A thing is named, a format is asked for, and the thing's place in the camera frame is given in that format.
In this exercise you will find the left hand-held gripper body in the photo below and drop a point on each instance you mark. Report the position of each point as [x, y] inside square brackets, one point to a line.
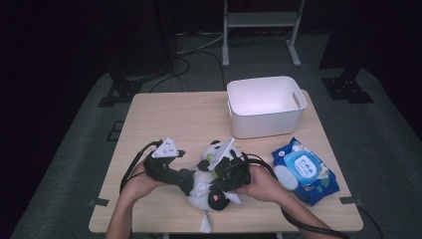
[166, 149]

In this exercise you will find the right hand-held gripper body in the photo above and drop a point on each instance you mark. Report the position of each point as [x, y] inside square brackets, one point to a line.
[235, 174]

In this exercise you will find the panda plush toy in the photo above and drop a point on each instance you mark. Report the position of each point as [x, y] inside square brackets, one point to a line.
[202, 191]

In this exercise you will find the white wet wipe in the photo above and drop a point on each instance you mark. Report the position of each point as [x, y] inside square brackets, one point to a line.
[205, 222]

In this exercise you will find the blue wet wipes pack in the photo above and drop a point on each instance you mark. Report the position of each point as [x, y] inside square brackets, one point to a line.
[308, 166]

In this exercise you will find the white plastic bin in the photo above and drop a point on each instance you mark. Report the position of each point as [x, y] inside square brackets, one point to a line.
[265, 99]

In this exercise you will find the person's right hand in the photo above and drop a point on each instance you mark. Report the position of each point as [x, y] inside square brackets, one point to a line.
[262, 186]

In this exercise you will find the person's left hand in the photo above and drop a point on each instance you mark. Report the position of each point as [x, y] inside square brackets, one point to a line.
[139, 184]

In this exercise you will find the black stand base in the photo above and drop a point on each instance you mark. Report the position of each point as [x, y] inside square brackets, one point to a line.
[121, 93]
[346, 89]

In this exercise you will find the grey tape strip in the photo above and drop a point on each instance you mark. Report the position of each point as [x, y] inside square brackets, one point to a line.
[99, 202]
[351, 200]

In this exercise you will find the white metal stand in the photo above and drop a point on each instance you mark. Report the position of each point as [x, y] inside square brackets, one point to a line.
[262, 19]

